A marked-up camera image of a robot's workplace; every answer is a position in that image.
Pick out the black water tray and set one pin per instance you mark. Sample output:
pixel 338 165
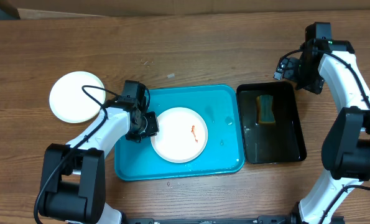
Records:
pixel 271 143

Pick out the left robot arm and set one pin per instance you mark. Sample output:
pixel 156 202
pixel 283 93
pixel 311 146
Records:
pixel 73 185

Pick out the yellow green sponge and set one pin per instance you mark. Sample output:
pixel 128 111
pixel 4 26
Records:
pixel 265 113

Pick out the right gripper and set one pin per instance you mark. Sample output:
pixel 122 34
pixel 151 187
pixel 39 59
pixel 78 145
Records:
pixel 291 66

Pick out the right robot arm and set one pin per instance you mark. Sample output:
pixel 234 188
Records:
pixel 345 152

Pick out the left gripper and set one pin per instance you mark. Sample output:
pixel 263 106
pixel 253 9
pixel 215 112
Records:
pixel 153 129

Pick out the white plate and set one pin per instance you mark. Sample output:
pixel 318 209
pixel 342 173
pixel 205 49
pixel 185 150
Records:
pixel 74 97
pixel 182 136

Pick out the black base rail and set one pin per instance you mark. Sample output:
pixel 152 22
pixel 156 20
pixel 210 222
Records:
pixel 263 219

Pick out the blue plastic tray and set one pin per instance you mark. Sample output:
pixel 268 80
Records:
pixel 223 153

